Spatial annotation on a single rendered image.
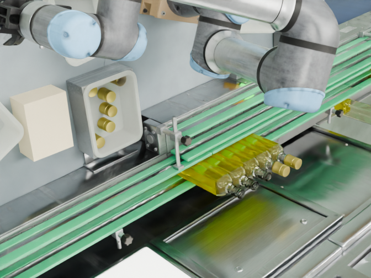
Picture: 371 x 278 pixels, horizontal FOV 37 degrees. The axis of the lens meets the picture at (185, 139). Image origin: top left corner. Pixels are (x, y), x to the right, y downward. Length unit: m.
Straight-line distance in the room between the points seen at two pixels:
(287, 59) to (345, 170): 0.95
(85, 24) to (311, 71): 0.45
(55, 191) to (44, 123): 0.21
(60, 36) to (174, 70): 0.92
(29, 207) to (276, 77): 0.76
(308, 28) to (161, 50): 0.73
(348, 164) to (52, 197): 1.04
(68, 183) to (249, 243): 0.54
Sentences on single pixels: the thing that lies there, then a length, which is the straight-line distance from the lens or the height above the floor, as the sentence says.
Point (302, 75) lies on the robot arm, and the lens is 1.12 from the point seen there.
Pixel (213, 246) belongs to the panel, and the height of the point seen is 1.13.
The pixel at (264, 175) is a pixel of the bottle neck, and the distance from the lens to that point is 1.66.
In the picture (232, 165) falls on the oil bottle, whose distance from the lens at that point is 1.68.
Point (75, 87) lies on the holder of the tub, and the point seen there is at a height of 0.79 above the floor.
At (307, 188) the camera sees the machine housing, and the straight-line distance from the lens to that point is 1.91.
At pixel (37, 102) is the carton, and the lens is 1.46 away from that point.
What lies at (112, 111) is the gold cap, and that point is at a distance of 1.61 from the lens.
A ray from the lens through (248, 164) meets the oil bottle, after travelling 1.68.
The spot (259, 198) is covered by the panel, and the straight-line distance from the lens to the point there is 1.80.
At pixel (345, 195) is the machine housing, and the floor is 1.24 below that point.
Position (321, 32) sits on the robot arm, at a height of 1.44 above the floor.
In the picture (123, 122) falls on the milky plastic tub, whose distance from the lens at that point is 1.70.
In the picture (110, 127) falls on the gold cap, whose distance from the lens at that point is 1.62.
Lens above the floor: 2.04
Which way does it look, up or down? 42 degrees down
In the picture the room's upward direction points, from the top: 115 degrees clockwise
